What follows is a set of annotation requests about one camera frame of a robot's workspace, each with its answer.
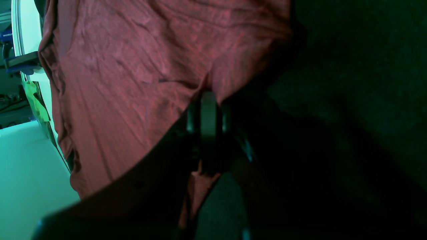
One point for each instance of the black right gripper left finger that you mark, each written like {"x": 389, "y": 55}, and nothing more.
{"x": 145, "y": 203}

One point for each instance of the black table cloth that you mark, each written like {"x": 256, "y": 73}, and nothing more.
{"x": 367, "y": 54}

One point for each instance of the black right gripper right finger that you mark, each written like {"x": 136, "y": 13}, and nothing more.
{"x": 305, "y": 179}

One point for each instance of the blue clamp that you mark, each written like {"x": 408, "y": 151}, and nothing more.
{"x": 26, "y": 63}

